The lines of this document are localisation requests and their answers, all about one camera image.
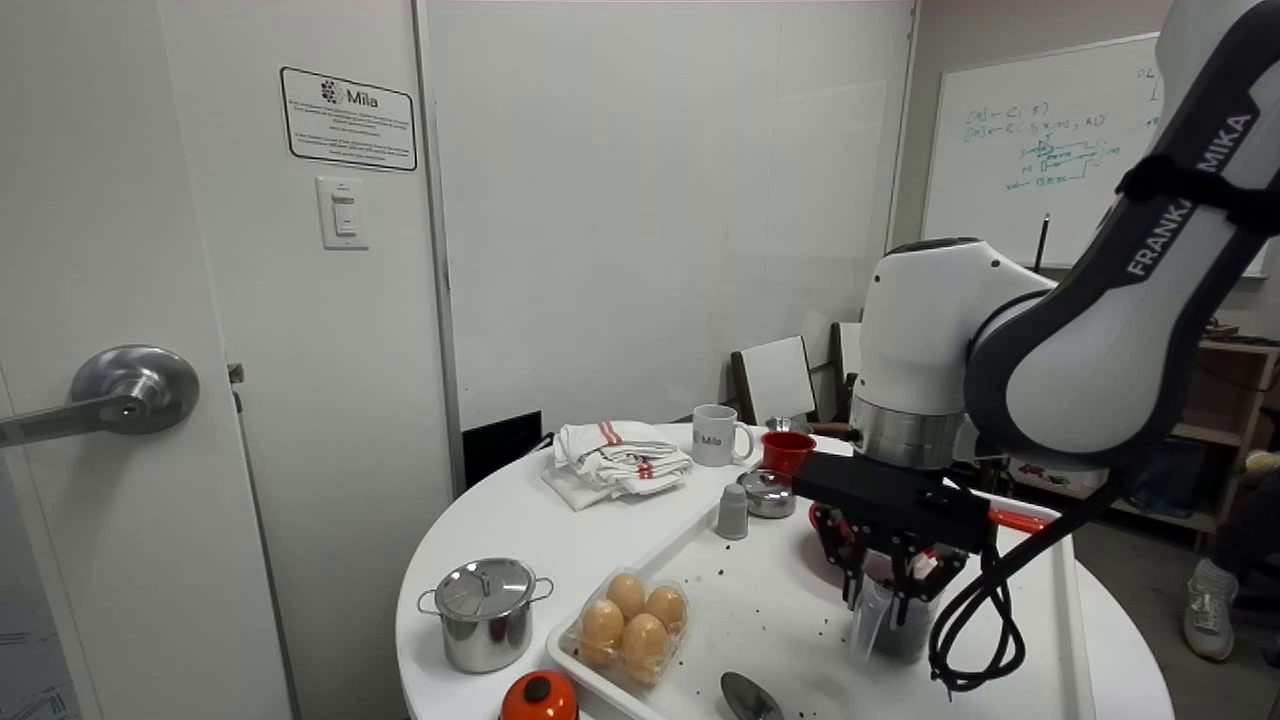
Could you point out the wooden shelf unit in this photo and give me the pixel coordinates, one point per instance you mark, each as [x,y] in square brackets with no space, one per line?
[1233,403]

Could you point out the small steel bowl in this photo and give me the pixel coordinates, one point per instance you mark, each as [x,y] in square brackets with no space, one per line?
[764,496]

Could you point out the white leaning panel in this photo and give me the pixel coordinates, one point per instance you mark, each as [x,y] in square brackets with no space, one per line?
[779,381]
[848,349]

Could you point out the red cup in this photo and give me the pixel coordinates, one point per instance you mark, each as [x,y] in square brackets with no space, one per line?
[786,455]

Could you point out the white mug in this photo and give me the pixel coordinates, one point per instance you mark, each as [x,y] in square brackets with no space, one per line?
[714,435]

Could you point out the steel pot with lid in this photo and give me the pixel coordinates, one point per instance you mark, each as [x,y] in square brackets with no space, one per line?
[482,618]

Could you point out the small steel jug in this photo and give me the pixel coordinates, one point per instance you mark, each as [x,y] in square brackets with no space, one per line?
[881,633]

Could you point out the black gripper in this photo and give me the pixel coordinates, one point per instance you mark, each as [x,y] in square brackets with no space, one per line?
[906,563]

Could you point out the orange round toy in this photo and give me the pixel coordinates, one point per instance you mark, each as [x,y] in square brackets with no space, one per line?
[541,698]

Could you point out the white light switch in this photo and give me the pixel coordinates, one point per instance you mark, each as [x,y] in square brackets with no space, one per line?
[342,212]

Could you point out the white door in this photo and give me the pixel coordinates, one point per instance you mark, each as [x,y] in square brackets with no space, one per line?
[107,200]

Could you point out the white shoe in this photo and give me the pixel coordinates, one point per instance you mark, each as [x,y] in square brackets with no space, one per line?
[1210,609]

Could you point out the white wall sign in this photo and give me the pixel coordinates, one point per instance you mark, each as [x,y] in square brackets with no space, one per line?
[348,122]

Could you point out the dark trouser leg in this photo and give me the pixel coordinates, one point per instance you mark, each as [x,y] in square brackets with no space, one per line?
[1255,522]

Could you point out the whiteboard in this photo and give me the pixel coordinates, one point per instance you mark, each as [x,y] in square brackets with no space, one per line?
[1025,144]

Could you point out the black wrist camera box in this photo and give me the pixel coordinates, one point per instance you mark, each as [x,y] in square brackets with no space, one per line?
[893,496]

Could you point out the small steel shaker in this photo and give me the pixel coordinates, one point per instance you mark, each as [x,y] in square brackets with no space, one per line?
[728,515]

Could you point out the white plastic tray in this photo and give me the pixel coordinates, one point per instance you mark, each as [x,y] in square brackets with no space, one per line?
[802,643]

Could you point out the white cloth red stripes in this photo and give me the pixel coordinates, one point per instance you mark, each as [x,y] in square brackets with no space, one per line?
[615,465]

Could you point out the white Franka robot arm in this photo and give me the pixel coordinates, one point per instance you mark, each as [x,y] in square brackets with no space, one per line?
[1082,361]

